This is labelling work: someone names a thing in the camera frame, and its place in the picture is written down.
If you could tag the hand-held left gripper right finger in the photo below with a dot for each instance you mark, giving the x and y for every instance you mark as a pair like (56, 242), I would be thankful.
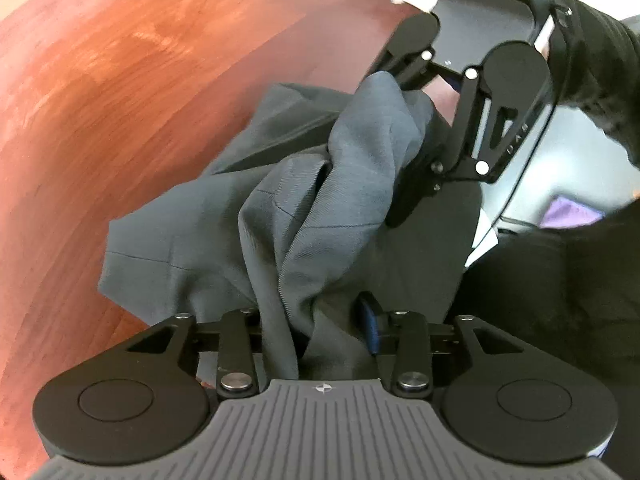
(369, 322)

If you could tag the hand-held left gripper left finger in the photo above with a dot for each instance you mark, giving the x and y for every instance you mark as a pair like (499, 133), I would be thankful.
(239, 342)

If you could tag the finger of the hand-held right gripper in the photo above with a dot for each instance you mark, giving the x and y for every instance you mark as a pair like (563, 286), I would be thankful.
(407, 67)
(417, 190)

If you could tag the grey suit jacket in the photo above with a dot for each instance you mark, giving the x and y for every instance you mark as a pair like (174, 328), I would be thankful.
(250, 220)

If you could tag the person's right forearm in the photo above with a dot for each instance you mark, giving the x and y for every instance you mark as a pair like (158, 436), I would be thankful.
(600, 60)

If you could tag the purple bag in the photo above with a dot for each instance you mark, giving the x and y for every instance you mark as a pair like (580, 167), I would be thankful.
(572, 212)

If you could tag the person's black clothing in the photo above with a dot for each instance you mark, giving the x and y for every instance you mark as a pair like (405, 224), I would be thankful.
(550, 300)

